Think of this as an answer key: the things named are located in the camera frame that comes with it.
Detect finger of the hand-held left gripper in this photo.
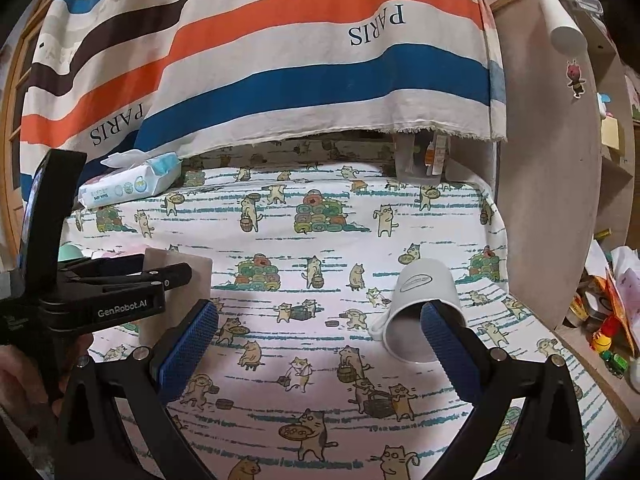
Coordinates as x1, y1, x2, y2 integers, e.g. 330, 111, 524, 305
75, 262, 194, 292
62, 254, 147, 281

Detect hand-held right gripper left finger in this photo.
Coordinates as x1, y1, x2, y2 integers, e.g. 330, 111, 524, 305
52, 299, 221, 480

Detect white lamp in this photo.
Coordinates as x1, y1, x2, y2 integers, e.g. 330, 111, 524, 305
531, 0, 587, 55

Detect person's left hand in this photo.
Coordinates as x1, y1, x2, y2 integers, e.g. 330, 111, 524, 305
0, 334, 96, 418

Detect striped cloth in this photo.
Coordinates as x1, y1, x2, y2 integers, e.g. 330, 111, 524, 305
20, 0, 508, 202

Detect yellow and red toy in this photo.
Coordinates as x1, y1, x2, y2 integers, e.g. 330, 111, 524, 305
591, 316, 617, 352

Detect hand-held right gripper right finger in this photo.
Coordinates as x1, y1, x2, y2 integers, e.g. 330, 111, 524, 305
419, 300, 588, 480

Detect wet wipes pack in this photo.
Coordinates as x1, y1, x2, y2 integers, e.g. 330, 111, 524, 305
77, 151, 182, 209

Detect cartoon animal sticker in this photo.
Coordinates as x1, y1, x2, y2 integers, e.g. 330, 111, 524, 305
566, 59, 587, 99

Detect green toy car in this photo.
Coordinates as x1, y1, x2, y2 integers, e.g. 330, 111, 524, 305
601, 351, 629, 375

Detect clear plastic container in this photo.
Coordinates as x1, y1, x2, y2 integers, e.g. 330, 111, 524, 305
395, 130, 453, 187

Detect cat printed bedsheet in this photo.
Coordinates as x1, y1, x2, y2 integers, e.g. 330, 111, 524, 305
50, 135, 632, 480

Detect beige square block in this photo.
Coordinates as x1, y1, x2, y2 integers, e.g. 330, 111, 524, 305
142, 247, 214, 350

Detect white cup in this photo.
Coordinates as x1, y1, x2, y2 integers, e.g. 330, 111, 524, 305
370, 258, 467, 365

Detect wooden shelf unit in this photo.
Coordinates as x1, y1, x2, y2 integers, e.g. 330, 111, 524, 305
487, 0, 640, 411

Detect yellow sticky notes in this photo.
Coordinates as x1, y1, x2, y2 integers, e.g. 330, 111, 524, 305
601, 116, 624, 150

